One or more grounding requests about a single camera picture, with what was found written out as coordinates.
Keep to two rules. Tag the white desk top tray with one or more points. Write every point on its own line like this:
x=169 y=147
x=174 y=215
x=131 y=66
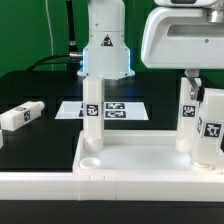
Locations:
x=134 y=151

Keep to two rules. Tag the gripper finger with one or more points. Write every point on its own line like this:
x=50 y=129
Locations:
x=197 y=91

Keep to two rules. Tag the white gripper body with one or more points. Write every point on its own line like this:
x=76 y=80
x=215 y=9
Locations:
x=184 y=34

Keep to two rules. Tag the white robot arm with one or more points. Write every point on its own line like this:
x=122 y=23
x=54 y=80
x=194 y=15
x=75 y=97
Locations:
x=106 y=54

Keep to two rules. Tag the white front fence bar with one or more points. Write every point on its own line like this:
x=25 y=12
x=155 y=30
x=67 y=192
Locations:
x=152 y=187

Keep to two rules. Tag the white fiducial marker sheet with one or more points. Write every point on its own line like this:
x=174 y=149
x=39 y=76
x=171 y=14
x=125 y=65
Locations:
x=112 y=110

